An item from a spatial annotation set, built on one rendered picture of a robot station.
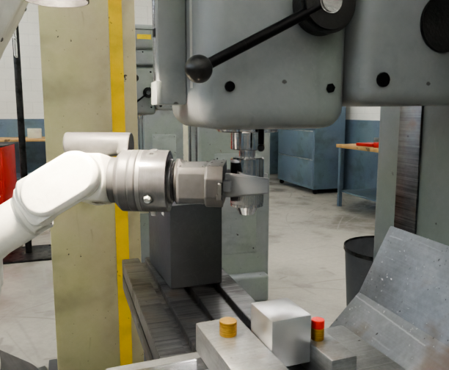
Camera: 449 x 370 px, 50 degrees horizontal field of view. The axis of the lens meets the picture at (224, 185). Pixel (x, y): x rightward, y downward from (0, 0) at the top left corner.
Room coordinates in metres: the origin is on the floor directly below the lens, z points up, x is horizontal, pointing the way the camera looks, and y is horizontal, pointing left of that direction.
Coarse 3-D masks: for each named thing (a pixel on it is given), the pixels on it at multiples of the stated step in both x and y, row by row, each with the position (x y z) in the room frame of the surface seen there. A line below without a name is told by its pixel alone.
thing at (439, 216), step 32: (384, 128) 0.98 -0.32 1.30; (416, 128) 0.89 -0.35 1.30; (448, 128) 0.82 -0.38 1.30; (384, 160) 0.98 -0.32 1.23; (416, 160) 0.88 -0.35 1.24; (448, 160) 0.82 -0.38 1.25; (384, 192) 0.97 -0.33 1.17; (416, 192) 0.88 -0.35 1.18; (448, 192) 0.81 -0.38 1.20; (384, 224) 0.97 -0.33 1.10; (416, 224) 0.88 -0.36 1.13; (448, 224) 0.81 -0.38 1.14
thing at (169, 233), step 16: (176, 208) 1.02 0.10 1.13; (192, 208) 1.03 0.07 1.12; (208, 208) 1.05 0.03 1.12; (160, 224) 1.10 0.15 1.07; (176, 224) 1.02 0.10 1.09; (192, 224) 1.03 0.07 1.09; (208, 224) 1.05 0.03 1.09; (160, 240) 1.10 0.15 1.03; (176, 240) 1.02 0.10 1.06; (192, 240) 1.03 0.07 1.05; (208, 240) 1.05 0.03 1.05; (160, 256) 1.11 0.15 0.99; (176, 256) 1.02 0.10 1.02; (192, 256) 1.03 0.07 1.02; (208, 256) 1.05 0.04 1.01; (160, 272) 1.11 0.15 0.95; (176, 272) 1.02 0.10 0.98; (192, 272) 1.03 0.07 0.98; (208, 272) 1.05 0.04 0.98; (176, 288) 1.02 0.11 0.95
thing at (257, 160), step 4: (232, 156) 0.68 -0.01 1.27; (236, 156) 0.68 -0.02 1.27; (256, 156) 0.68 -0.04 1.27; (260, 156) 0.68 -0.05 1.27; (232, 160) 0.67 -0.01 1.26; (236, 160) 0.66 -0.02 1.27; (240, 160) 0.66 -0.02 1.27; (244, 160) 0.66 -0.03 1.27; (248, 160) 0.66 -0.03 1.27; (252, 160) 0.66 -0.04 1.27; (256, 160) 0.66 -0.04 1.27; (260, 160) 0.67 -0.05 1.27; (236, 164) 0.66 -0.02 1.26; (240, 164) 0.66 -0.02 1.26; (244, 164) 0.66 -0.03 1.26; (248, 164) 0.66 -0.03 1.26; (252, 164) 0.66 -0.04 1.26; (256, 164) 0.66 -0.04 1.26; (260, 164) 0.67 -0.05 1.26
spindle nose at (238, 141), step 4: (232, 136) 0.67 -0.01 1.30; (236, 136) 0.66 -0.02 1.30; (240, 136) 0.66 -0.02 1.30; (244, 136) 0.66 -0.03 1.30; (248, 136) 0.66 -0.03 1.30; (252, 136) 0.66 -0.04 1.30; (256, 136) 0.66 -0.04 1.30; (232, 140) 0.67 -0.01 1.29; (236, 140) 0.66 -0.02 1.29; (240, 140) 0.66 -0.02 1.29; (244, 140) 0.66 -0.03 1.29; (248, 140) 0.66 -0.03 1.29; (252, 140) 0.66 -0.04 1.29; (256, 140) 0.66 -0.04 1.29; (232, 144) 0.67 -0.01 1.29; (236, 144) 0.66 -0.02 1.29; (240, 144) 0.66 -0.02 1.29; (244, 144) 0.66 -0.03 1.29; (248, 144) 0.66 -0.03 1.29; (252, 144) 0.66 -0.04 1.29; (256, 144) 0.66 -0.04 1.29; (232, 148) 0.67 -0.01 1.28; (236, 148) 0.66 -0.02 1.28; (240, 148) 0.66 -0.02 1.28; (244, 148) 0.66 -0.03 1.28; (248, 148) 0.66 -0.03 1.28; (252, 148) 0.66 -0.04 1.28; (256, 148) 0.66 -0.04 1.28
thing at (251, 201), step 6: (234, 168) 0.67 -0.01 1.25; (240, 168) 0.66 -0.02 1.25; (246, 168) 0.66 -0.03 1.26; (252, 168) 0.66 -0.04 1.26; (258, 168) 0.66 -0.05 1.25; (246, 174) 0.66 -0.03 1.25; (252, 174) 0.66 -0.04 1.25; (258, 174) 0.66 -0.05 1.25; (234, 198) 0.67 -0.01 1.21; (240, 198) 0.66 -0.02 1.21; (246, 198) 0.66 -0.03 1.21; (252, 198) 0.66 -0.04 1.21; (258, 198) 0.66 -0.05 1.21; (234, 204) 0.67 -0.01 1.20; (240, 204) 0.66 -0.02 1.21; (246, 204) 0.66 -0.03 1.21; (252, 204) 0.66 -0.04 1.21; (258, 204) 0.66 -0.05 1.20
